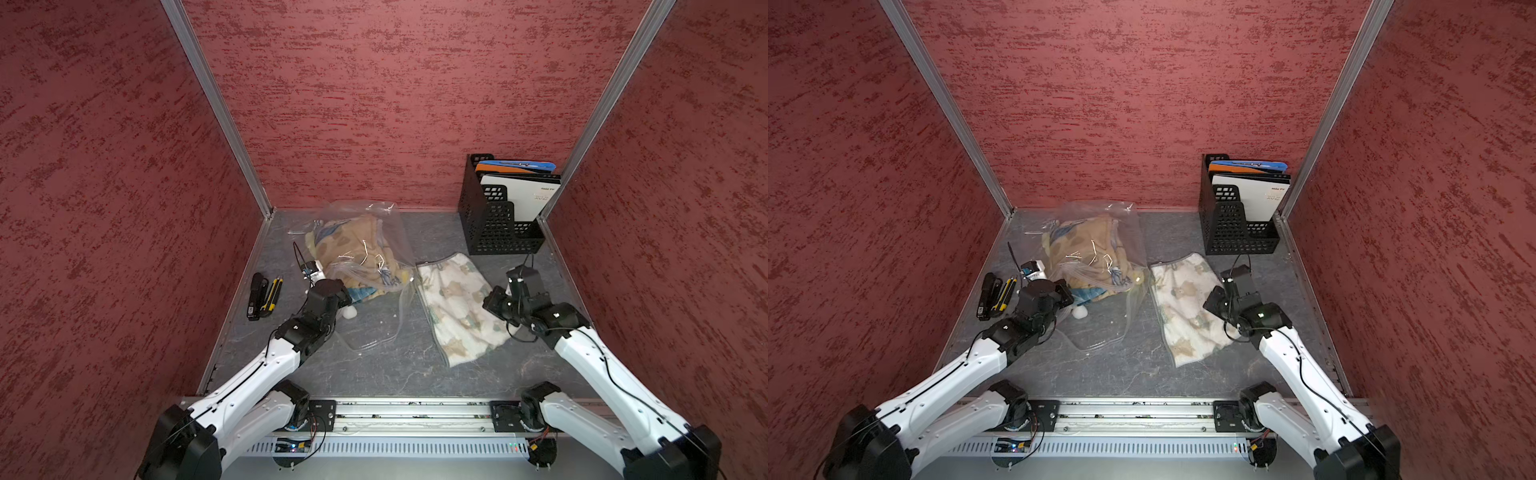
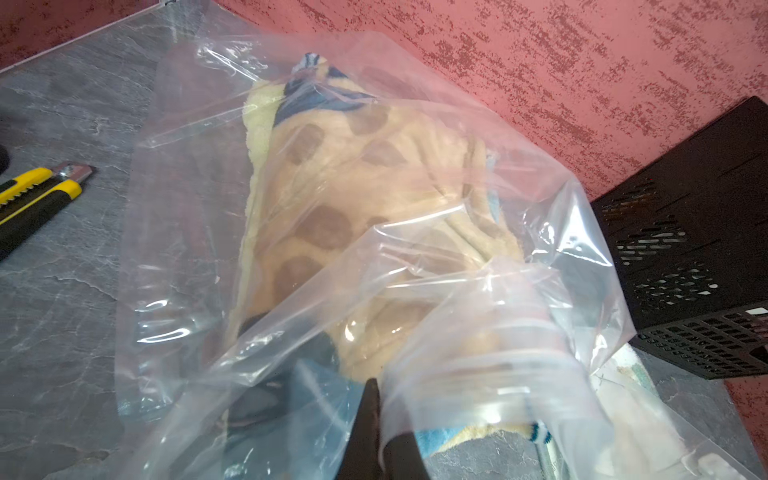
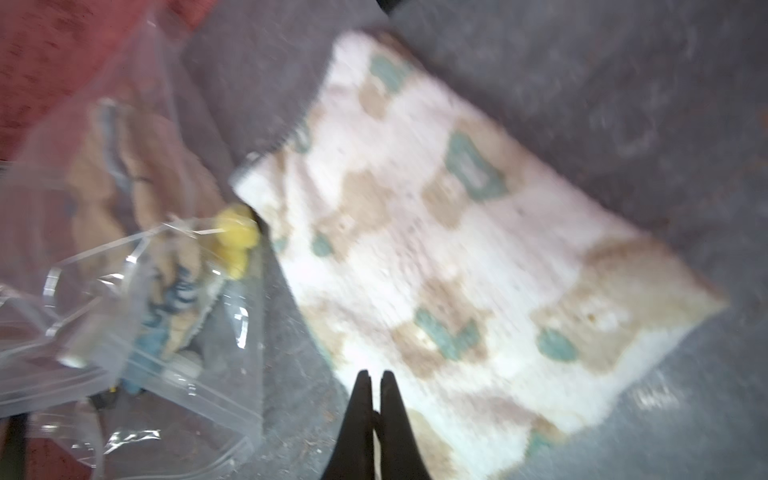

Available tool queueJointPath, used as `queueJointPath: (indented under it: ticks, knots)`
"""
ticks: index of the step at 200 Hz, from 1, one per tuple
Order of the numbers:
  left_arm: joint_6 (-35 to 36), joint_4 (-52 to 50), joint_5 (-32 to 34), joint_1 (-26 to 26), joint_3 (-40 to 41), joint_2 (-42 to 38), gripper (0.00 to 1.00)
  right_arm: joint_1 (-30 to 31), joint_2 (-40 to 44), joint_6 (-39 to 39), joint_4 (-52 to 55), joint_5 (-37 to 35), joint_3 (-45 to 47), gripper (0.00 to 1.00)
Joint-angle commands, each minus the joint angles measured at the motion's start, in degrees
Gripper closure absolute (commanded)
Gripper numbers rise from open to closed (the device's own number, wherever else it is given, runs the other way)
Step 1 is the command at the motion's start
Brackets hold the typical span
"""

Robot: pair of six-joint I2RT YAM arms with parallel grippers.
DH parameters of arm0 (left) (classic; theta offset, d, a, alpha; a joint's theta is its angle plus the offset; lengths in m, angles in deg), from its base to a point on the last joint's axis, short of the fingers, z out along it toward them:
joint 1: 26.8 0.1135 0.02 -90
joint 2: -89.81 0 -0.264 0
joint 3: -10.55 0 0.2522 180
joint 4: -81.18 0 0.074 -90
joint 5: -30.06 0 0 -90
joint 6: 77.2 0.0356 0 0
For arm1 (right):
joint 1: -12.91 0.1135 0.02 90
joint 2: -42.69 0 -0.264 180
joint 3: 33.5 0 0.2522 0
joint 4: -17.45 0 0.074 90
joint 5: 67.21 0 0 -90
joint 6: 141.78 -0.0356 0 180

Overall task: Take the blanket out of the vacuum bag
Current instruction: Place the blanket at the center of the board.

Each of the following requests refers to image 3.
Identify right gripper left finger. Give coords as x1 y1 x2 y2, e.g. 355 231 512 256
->
320 370 375 480

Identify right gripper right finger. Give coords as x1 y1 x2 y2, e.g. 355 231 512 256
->
376 371 431 480

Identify white bear-pattern blanket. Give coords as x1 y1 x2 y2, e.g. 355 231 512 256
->
234 31 727 479

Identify clear plastic vacuum bag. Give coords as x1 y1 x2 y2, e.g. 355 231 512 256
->
1 1 327 479

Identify yellow fleece blanket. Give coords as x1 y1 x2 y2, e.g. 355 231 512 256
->
214 203 261 280

